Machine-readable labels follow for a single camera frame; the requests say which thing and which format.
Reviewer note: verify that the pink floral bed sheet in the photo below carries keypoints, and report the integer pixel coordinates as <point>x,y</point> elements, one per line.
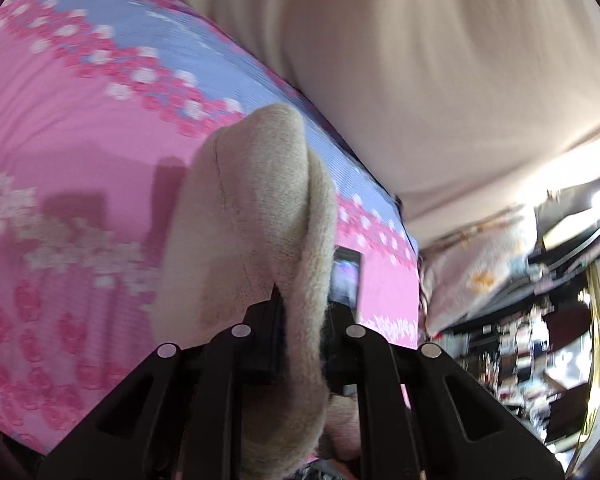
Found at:
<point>80,150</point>

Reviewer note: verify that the beige draped cloth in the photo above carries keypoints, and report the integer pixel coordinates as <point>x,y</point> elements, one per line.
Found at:
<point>405,60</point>

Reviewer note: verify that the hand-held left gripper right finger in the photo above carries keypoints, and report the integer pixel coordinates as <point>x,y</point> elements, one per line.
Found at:
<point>345,285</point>

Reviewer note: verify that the beige sweater with black hearts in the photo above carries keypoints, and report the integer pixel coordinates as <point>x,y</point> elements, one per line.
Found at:
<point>250,200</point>

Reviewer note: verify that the cluttered shelves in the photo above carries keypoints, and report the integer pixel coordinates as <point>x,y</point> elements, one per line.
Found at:
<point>540,340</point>

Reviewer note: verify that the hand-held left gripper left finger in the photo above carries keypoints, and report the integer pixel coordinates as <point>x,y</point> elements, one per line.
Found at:
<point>265,332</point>

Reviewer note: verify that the pale floral pillow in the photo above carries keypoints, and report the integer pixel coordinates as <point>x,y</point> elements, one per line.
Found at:
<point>470,270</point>

